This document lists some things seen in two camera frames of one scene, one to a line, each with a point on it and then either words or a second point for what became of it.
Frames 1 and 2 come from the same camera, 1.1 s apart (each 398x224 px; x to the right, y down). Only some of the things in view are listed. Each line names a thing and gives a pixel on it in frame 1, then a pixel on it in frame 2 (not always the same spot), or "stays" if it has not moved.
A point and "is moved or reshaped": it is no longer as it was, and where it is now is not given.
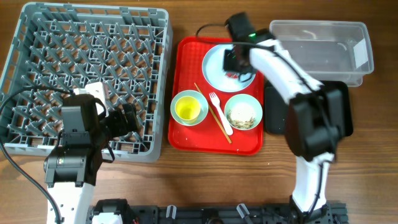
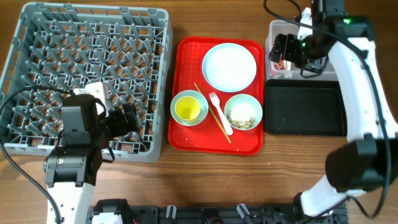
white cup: x=243 y=111 stays
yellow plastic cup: x=187 y=109 stays
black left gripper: x=121 y=127 stays
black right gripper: x=227 y=65 → x=288 y=42
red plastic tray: x=211 y=111 stays
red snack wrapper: x=232 y=74 is moved or reshaped
